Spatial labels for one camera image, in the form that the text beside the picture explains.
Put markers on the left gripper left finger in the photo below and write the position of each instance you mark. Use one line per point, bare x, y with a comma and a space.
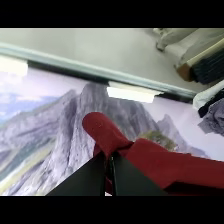
87, 181

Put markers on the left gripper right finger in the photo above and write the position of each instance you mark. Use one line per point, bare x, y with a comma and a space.
133, 181

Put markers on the red garment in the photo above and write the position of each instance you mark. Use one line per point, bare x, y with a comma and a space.
166, 166

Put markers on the grey garment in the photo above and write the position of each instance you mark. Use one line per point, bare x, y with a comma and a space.
215, 118

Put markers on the black garment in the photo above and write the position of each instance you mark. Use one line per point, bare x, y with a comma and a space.
208, 106

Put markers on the white garment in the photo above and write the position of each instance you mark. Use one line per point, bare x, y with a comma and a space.
206, 95

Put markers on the silver frame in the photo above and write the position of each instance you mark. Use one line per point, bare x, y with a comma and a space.
100, 71

